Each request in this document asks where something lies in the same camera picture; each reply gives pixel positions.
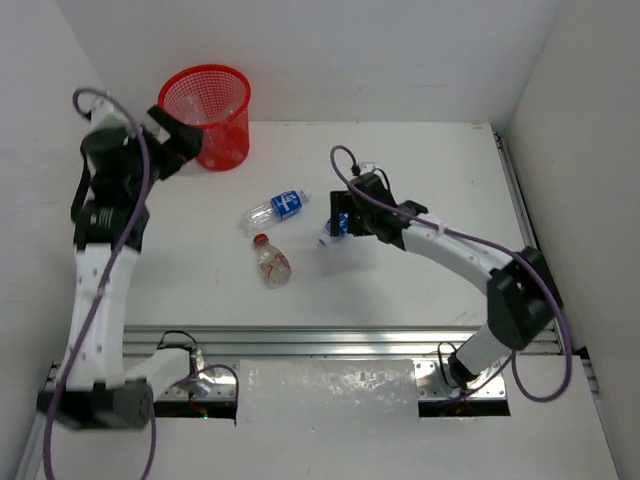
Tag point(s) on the right aluminium side rail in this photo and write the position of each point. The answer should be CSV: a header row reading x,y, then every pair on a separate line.
x,y
551,342

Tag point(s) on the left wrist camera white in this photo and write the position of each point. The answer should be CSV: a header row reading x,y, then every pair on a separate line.
x,y
104,116

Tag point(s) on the aluminium front rail frame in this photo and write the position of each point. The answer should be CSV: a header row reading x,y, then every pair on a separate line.
x,y
219,351

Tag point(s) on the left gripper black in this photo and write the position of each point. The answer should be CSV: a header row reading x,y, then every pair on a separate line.
x,y
167,132

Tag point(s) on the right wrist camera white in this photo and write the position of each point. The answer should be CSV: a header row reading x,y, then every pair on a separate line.
x,y
362,168

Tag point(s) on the red cap crushed bottle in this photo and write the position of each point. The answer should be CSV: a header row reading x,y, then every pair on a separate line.
x,y
273,264

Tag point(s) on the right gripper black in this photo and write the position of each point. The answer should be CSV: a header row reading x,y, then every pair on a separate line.
x,y
342,201

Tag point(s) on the red mesh waste bin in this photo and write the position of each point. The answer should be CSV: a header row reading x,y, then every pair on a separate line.
x,y
224,91

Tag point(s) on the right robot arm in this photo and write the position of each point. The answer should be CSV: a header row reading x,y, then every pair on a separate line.
x,y
522,298

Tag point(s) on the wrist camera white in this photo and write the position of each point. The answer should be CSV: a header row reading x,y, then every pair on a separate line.
x,y
104,116
362,168

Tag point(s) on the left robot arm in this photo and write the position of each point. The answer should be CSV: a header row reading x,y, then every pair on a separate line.
x,y
93,390

